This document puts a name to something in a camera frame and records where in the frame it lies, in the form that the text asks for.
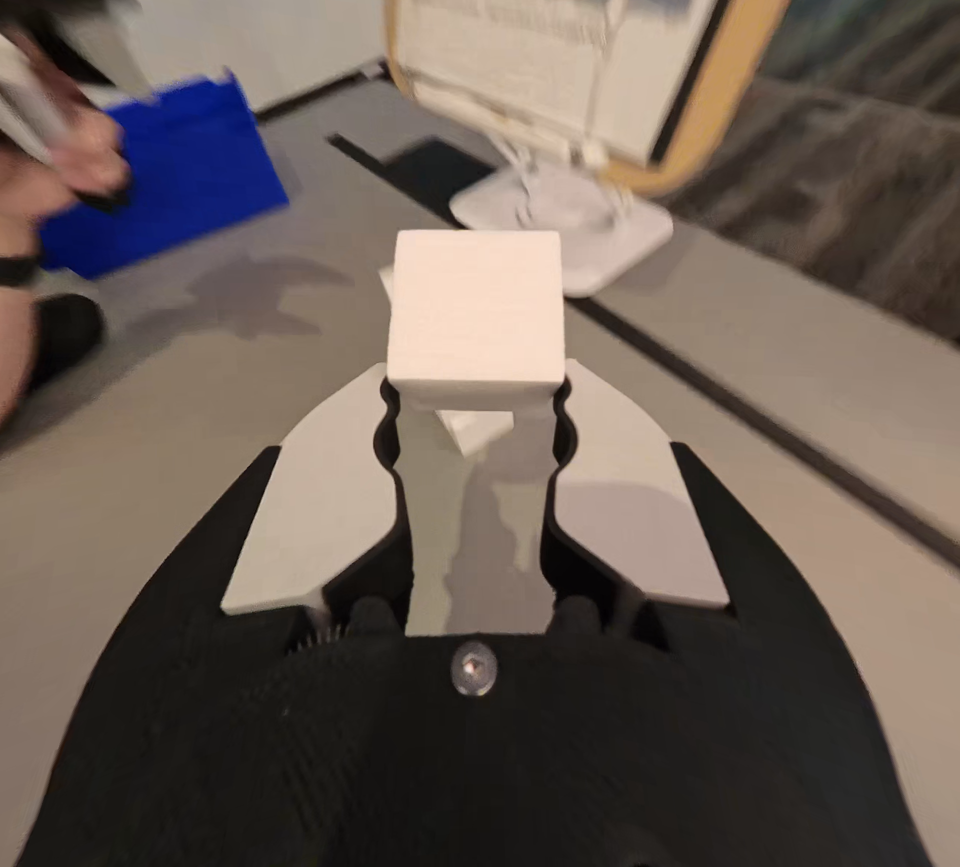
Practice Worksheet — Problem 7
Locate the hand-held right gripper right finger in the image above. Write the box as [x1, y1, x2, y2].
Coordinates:
[543, 357, 730, 639]

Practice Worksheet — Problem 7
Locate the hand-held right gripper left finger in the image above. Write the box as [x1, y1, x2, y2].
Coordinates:
[221, 360, 414, 639]

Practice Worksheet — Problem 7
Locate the person's left hand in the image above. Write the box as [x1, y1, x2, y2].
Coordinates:
[0, 34, 135, 210]

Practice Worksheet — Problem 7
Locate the blue plastic bin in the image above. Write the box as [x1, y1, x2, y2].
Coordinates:
[37, 68, 291, 281]

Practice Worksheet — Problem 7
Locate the wooden book stand white base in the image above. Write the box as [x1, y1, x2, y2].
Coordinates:
[382, 0, 834, 300]

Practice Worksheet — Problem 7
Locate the printed instruction sheet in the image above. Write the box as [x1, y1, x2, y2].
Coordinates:
[397, 0, 759, 167]

